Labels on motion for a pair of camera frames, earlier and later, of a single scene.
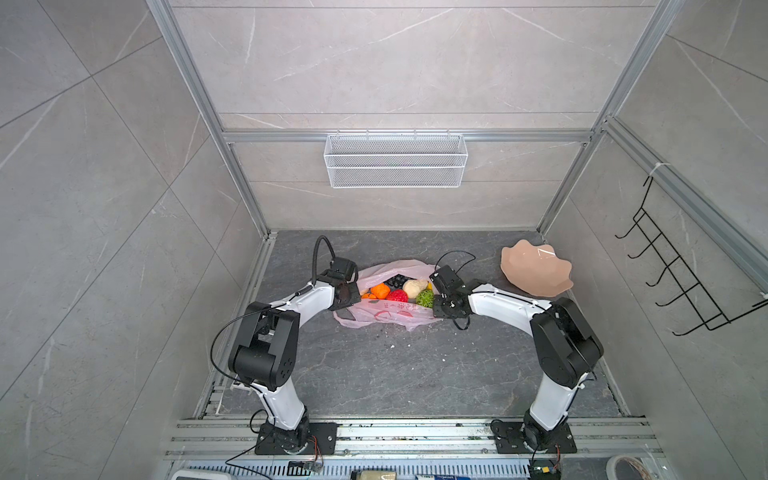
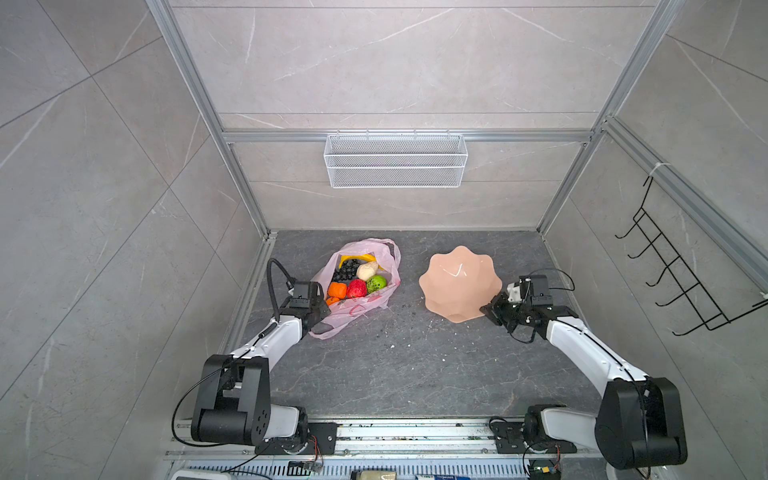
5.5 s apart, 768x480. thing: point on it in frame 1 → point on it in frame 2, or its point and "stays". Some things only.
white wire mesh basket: [395, 161] stays
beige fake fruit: [414, 286] → [366, 270]
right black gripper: [437, 311] → [494, 309]
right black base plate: [509, 438] stays
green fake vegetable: [425, 298] → [375, 283]
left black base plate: [310, 438] stays
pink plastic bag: [379, 312] → [388, 256]
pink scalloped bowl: [537, 269] → [458, 283]
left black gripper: [356, 295] → [324, 309]
